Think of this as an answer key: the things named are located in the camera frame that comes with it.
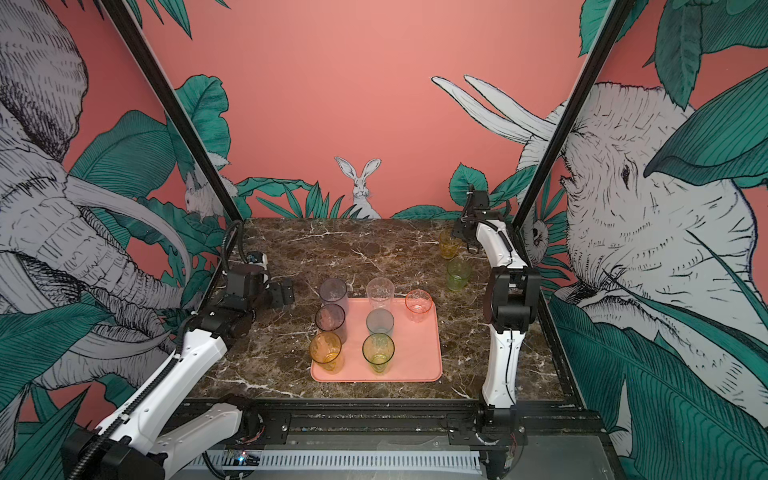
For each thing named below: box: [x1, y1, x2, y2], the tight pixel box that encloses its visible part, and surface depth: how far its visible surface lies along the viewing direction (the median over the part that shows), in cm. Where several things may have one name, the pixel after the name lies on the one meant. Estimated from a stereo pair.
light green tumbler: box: [362, 333, 395, 375], surface depth 78 cm
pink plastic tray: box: [310, 298, 443, 382], surface depth 86 cm
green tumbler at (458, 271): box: [446, 258, 471, 292], surface depth 106 cm
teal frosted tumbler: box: [366, 308, 395, 337], surface depth 85 cm
